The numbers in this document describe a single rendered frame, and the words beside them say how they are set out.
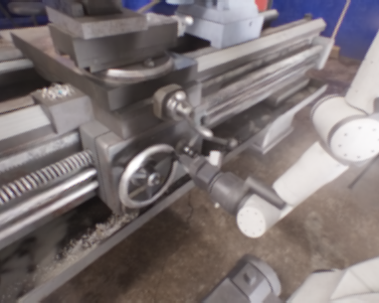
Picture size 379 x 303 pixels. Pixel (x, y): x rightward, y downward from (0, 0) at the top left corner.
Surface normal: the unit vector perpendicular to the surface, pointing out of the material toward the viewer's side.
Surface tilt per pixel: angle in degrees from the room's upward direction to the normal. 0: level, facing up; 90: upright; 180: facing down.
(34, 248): 0
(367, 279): 90
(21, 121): 36
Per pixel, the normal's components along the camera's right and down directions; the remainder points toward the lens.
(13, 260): 0.07, -0.78
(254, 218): -0.61, 0.08
